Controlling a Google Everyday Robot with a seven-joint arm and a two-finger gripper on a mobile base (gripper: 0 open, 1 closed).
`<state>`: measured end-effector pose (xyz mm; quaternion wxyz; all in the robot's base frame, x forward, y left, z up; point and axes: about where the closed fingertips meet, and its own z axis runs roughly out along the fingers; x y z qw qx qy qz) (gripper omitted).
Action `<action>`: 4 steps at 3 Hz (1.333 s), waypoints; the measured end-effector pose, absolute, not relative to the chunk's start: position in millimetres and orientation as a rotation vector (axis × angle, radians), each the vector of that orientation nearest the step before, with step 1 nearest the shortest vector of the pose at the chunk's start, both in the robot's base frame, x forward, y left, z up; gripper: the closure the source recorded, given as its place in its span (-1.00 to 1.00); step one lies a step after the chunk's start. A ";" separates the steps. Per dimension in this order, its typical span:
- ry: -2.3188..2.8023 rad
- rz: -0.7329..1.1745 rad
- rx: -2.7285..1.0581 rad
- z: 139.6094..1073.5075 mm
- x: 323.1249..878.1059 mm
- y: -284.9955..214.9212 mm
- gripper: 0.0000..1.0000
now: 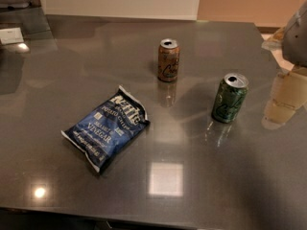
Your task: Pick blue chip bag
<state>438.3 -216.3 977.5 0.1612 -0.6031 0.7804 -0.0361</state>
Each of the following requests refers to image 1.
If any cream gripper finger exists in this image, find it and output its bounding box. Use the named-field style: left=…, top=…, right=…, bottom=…
left=262, top=66, right=307, bottom=129

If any blue kettle chip bag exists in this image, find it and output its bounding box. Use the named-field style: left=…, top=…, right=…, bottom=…
left=61, top=86, right=150, bottom=173

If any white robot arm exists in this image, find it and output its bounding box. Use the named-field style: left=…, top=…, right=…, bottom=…
left=262, top=2, right=307, bottom=129

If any green soda can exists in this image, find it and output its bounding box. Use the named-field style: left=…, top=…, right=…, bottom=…
left=212, top=73, right=248, bottom=124

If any orange soda can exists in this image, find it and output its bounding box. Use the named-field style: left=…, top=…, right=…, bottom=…
left=157, top=38, right=180, bottom=82

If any white card on counter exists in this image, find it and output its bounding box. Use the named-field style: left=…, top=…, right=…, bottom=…
left=0, top=28, right=24, bottom=45

